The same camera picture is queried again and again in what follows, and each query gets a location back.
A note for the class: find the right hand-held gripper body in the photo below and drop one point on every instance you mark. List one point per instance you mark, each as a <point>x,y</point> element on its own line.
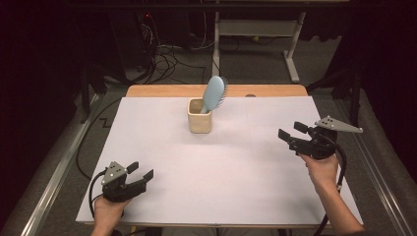
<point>319,146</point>

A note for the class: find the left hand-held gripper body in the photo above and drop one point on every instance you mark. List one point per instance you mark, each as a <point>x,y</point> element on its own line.
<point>119,190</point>

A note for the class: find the beige square cup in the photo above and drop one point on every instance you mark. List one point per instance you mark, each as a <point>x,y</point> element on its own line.
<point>199,124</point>

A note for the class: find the light blue hairbrush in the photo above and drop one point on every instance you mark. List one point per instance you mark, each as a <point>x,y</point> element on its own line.
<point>213,93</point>

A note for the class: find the person's left hand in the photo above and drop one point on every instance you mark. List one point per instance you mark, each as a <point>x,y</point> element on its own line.
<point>106,213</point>

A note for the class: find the person's right hand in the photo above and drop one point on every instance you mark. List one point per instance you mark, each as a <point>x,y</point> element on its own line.
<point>323,173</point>

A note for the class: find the black metal stand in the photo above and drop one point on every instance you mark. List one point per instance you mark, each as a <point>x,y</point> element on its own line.
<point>354,98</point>
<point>86,95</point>

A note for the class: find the white table cover sheet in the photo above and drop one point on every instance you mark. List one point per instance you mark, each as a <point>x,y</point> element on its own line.
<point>229,177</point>

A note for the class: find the aluminium floor rail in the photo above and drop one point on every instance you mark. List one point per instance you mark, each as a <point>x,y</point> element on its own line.
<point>55,173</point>
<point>377,183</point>

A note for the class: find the white metal table frame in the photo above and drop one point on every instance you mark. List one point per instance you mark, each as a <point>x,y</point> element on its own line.
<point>259,28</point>

